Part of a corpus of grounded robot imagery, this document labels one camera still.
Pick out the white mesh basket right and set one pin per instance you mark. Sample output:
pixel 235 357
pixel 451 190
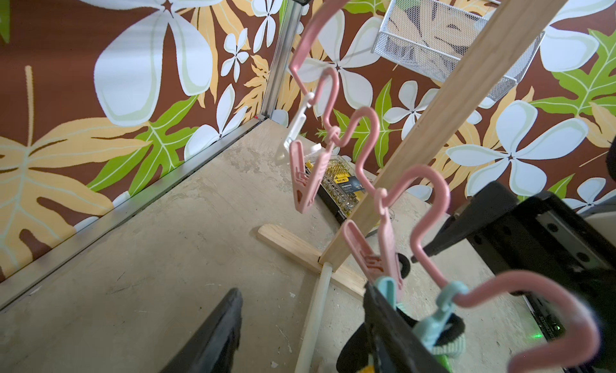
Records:
pixel 430 37

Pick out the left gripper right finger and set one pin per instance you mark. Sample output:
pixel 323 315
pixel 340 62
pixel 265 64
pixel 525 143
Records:
pixel 393 346

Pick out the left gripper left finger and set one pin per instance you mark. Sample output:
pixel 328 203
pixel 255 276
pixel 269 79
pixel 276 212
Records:
pixel 212 347

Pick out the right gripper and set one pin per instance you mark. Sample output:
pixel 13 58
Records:
pixel 545 235

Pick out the yellow drill bit box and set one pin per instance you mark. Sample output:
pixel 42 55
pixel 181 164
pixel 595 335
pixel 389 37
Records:
pixel 340 189

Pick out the wooden drying rack frame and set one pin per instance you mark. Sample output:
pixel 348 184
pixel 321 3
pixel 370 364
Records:
pixel 305 186

